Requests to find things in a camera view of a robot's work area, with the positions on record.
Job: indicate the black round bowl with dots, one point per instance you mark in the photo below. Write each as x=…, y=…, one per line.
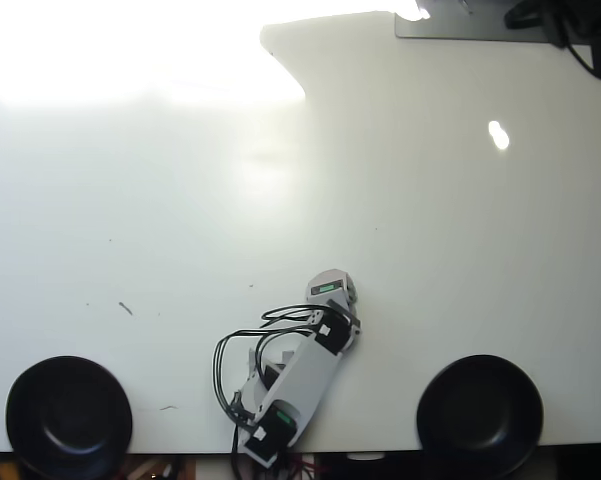
x=69, y=417
x=480, y=416

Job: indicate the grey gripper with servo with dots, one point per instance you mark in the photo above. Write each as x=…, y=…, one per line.
x=325, y=292

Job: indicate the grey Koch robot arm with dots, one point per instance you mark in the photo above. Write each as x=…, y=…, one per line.
x=305, y=372

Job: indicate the white bracket under table edge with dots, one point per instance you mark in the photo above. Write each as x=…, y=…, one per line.
x=366, y=456

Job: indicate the grey flat metal plate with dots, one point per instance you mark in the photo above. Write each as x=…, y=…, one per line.
x=480, y=27

